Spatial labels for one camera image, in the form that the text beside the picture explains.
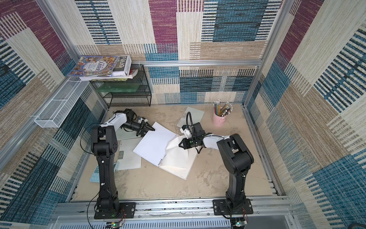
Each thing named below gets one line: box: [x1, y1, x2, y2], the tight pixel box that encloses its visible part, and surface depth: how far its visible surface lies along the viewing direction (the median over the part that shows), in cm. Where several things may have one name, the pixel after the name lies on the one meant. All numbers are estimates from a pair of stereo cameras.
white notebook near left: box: [116, 137, 142, 171], surface depth 93 cm
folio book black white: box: [102, 54, 139, 80], surface depth 83 cm
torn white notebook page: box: [159, 134, 203, 180], surface depth 92 cm
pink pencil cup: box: [213, 111, 228, 127], surface depth 103 cm
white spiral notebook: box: [132, 121, 198, 180], surface depth 94 cm
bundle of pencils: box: [213, 99, 234, 117], surface depth 101 cm
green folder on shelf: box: [97, 82, 143, 93], surface depth 102 cm
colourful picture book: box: [67, 55, 120, 77], surface depth 83 cm
